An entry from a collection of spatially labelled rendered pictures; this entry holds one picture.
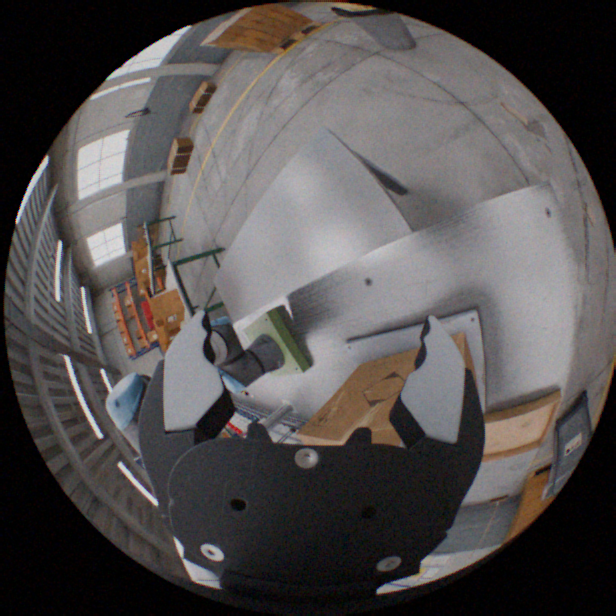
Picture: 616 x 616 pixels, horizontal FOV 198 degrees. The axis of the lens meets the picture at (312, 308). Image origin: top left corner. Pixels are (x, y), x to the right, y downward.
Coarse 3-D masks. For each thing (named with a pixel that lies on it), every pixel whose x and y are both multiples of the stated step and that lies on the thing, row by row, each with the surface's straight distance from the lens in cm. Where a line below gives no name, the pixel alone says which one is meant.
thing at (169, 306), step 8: (176, 288) 236; (160, 296) 233; (168, 296) 232; (176, 296) 232; (152, 304) 227; (160, 304) 228; (168, 304) 228; (176, 304) 228; (152, 312) 223; (160, 312) 223; (168, 312) 224; (176, 312) 224; (184, 312) 234; (168, 320) 232; (176, 320) 244
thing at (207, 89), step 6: (204, 84) 432; (210, 84) 422; (198, 90) 449; (204, 90) 404; (210, 90) 404; (198, 96) 425; (204, 96) 406; (210, 96) 410; (192, 102) 449; (198, 102) 408; (204, 102) 413; (192, 108) 427; (198, 108) 415
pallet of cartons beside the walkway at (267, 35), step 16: (240, 16) 285; (256, 16) 284; (272, 16) 289; (288, 16) 296; (304, 16) 305; (224, 32) 273; (240, 32) 277; (256, 32) 282; (272, 32) 288; (288, 32) 296; (240, 48) 342; (256, 48) 293; (272, 48) 291
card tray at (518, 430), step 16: (544, 400) 68; (560, 400) 71; (496, 416) 65; (512, 416) 64; (528, 416) 73; (544, 416) 78; (496, 432) 74; (512, 432) 77; (528, 432) 82; (544, 432) 86; (496, 448) 84; (512, 448) 88; (528, 448) 89
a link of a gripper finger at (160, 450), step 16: (160, 368) 10; (160, 384) 9; (144, 400) 9; (160, 400) 8; (144, 416) 8; (160, 416) 8; (144, 432) 8; (160, 432) 8; (176, 432) 7; (192, 432) 7; (144, 448) 8; (160, 448) 7; (176, 448) 7; (144, 464) 8; (160, 464) 7; (160, 480) 7; (160, 496) 7; (160, 512) 7
